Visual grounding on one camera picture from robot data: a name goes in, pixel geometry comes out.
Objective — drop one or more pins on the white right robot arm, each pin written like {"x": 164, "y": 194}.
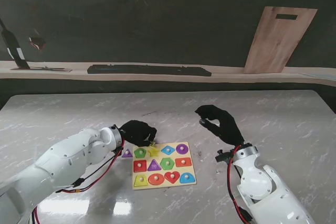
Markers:
{"x": 262, "y": 187}

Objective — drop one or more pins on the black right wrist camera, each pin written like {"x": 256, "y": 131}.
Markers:
{"x": 223, "y": 156}

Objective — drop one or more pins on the red and black object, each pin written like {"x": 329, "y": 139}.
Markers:
{"x": 37, "y": 43}

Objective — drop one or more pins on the blue semicircle puzzle piece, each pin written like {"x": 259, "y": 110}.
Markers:
{"x": 188, "y": 178}

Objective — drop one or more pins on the purple triangle puzzle piece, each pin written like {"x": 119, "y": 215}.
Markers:
{"x": 127, "y": 153}

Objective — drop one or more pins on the purple circle puzzle piece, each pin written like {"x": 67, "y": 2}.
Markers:
{"x": 182, "y": 148}

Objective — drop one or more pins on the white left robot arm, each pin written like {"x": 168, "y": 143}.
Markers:
{"x": 65, "y": 161}

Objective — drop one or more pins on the green hexagon puzzle piece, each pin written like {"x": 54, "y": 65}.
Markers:
{"x": 167, "y": 163}

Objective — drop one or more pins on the red square puzzle piece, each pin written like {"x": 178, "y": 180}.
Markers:
{"x": 140, "y": 165}

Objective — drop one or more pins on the blue diamond puzzle piece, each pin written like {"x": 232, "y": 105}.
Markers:
{"x": 168, "y": 150}

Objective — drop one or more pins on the orange rectangle puzzle piece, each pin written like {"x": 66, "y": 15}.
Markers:
{"x": 183, "y": 162}

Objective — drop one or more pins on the yellow trapezoid puzzle piece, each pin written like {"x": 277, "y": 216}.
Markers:
{"x": 141, "y": 180}

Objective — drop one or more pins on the yellow star puzzle piece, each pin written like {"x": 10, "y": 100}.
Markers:
{"x": 153, "y": 144}

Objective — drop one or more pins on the wooden cutting board with slot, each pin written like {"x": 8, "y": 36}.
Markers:
{"x": 278, "y": 40}

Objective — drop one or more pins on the flat thin tray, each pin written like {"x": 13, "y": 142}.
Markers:
{"x": 44, "y": 69}

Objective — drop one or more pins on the red heart puzzle piece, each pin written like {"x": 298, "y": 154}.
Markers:
{"x": 172, "y": 176}

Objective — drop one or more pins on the pale blue flat sheet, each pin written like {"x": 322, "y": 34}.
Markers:
{"x": 319, "y": 76}

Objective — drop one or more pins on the green pentagon puzzle piece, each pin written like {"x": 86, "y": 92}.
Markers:
{"x": 140, "y": 152}

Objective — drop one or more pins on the black bottle-shaped stand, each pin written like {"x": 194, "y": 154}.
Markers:
{"x": 14, "y": 48}

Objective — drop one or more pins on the wooden shape puzzle board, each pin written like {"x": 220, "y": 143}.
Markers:
{"x": 155, "y": 165}

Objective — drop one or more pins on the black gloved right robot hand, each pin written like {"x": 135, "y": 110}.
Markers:
{"x": 228, "y": 128}

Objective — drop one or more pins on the light wooden shelf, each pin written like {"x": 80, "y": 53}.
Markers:
{"x": 236, "y": 77}

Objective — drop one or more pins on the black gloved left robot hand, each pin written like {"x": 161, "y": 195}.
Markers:
{"x": 137, "y": 132}

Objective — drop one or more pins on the black keyboard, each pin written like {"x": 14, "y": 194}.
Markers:
{"x": 147, "y": 70}

